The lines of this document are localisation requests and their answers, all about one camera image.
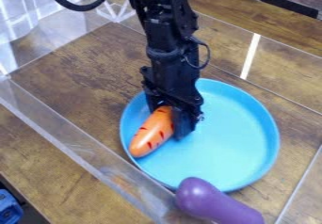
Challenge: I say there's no blue object at corner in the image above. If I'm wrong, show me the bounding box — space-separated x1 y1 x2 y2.
0 189 24 224

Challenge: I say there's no blue round plastic tray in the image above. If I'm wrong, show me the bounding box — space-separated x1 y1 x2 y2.
132 78 281 192

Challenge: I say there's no orange toy carrot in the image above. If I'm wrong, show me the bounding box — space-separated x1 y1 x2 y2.
128 105 174 157

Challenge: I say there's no purple toy eggplant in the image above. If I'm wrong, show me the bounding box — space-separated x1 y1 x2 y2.
175 177 265 224

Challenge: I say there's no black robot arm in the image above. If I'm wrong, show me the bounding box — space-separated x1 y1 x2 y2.
130 0 204 139

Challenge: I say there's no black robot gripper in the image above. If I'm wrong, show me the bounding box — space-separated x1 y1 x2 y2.
140 43 204 140

